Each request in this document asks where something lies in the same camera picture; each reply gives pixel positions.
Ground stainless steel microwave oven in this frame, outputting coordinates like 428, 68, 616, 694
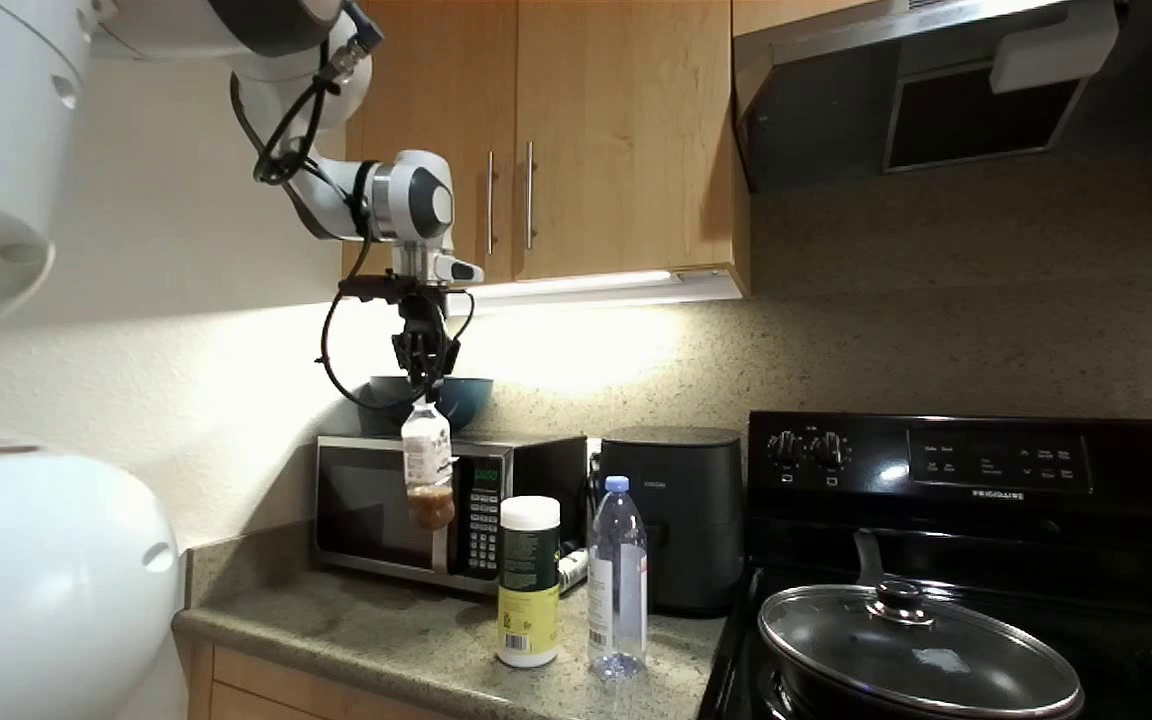
312, 431, 592, 594

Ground clear bottle with brown tea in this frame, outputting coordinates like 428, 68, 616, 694
397, 397, 458, 531

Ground metal cabinet door handle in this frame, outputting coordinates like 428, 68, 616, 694
479, 153, 498, 262
520, 134, 543, 255

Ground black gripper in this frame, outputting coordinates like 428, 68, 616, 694
392, 281, 462, 406

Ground green yellow canister white lid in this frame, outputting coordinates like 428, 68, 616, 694
492, 493, 562, 672

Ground dark blue bowl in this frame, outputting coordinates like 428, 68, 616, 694
356, 370, 497, 435

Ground wood base cabinet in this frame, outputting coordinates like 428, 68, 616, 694
178, 635, 473, 720

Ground wood wall cabinet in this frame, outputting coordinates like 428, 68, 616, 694
336, 0, 757, 303

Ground clear water bottle blue cap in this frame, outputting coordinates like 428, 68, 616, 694
584, 470, 653, 680

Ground black frying pan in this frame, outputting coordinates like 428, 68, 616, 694
753, 528, 1086, 720

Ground black air fryer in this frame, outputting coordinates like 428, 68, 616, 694
595, 422, 748, 619

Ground stainless range hood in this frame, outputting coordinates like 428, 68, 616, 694
733, 0, 1152, 196

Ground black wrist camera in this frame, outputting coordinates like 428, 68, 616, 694
330, 271, 406, 303

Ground glass pan lid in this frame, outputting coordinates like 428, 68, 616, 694
753, 573, 1086, 720

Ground narrow wood cabinet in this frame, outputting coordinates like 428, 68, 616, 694
728, 0, 870, 35

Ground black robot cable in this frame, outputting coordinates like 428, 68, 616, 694
227, 24, 479, 413

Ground black electric stove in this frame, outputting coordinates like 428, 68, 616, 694
699, 406, 1152, 720

